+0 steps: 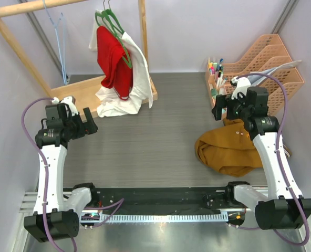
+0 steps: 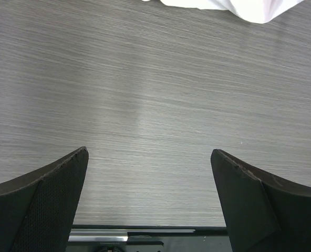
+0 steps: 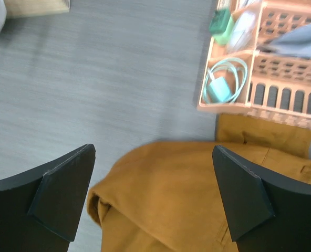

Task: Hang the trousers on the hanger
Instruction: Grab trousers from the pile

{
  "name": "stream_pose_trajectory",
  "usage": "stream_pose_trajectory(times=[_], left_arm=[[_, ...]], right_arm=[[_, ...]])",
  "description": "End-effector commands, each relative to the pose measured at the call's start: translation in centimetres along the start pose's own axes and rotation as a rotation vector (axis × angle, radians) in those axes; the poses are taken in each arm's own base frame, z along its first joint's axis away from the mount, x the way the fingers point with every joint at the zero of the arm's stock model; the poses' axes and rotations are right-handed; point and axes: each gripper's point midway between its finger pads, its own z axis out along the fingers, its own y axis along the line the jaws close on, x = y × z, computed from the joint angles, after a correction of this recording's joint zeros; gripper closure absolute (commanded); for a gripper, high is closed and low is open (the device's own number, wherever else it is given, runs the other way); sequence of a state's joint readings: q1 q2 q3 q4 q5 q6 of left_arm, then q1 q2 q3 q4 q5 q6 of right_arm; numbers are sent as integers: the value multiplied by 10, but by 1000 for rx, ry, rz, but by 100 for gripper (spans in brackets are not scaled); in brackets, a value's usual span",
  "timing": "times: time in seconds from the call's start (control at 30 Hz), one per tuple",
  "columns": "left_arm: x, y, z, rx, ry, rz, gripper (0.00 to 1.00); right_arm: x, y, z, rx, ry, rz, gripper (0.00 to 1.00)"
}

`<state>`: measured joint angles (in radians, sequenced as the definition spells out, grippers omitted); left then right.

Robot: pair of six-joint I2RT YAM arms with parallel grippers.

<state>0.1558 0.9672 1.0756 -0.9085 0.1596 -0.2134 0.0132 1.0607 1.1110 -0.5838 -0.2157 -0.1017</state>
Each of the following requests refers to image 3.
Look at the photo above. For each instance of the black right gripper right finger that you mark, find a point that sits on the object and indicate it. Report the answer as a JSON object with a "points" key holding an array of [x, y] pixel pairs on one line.
{"points": [[265, 211]]}

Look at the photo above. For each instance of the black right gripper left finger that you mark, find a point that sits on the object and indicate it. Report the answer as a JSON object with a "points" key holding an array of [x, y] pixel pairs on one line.
{"points": [[40, 209]]}

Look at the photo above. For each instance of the mustard brown trousers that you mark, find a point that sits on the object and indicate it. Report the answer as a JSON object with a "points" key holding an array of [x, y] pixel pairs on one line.
{"points": [[163, 196]]}

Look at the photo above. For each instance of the peach plastic desk organizer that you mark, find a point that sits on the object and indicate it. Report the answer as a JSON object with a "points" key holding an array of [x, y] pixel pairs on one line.
{"points": [[278, 88]]}

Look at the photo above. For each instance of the grey paper folder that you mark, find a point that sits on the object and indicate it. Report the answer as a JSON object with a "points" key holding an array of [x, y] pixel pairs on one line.
{"points": [[296, 43]]}

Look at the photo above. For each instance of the green eraser box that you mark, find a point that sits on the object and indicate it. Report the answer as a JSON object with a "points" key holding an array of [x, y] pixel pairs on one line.
{"points": [[221, 26]]}

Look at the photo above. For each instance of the wooden clothes rack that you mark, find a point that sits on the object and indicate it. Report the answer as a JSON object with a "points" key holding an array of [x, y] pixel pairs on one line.
{"points": [[29, 8]]}

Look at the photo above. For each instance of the mint charger with cable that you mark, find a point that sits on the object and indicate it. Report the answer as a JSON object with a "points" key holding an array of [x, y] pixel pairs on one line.
{"points": [[217, 90]]}

